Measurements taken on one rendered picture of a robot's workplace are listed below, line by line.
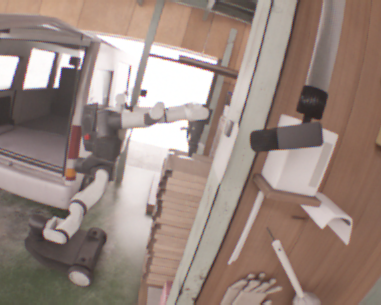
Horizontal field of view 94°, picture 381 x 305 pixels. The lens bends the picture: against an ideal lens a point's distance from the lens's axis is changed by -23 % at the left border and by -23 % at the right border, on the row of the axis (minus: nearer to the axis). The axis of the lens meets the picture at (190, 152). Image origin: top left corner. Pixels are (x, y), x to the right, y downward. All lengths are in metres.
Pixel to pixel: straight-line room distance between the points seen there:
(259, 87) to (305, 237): 0.39
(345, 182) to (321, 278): 0.33
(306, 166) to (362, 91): 0.24
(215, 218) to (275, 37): 0.36
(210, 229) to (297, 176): 0.20
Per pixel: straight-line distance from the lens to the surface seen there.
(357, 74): 0.56
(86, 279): 1.91
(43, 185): 2.23
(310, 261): 0.70
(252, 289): 0.64
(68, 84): 4.07
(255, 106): 0.41
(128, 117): 1.23
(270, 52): 0.42
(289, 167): 0.40
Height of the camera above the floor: 1.59
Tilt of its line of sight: 16 degrees down
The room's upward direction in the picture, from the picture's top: 15 degrees clockwise
